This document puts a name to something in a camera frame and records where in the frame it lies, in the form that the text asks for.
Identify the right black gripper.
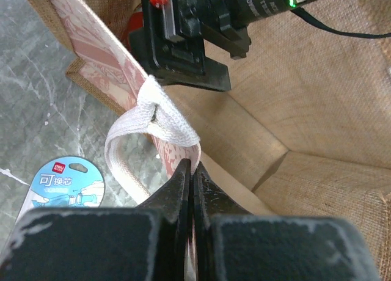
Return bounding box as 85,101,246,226
128,0,308,92

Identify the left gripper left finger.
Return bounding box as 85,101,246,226
1,159,191,280

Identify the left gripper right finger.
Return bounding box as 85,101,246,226
192,165,379,280

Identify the burlap canvas tote bag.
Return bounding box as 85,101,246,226
27,0,390,280

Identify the red cola can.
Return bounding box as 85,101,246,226
120,4,144,50

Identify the blue correction tape package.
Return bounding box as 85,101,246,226
15,156,106,222

